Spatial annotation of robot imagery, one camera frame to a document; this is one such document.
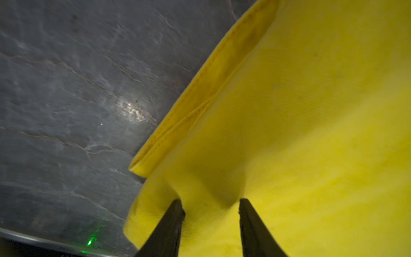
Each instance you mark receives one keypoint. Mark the yellow trousers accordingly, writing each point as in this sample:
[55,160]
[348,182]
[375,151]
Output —
[303,108]

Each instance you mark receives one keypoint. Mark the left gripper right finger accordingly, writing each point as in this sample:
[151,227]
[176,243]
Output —
[256,239]

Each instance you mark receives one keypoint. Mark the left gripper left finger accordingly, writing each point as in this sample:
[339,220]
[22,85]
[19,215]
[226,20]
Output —
[165,239]

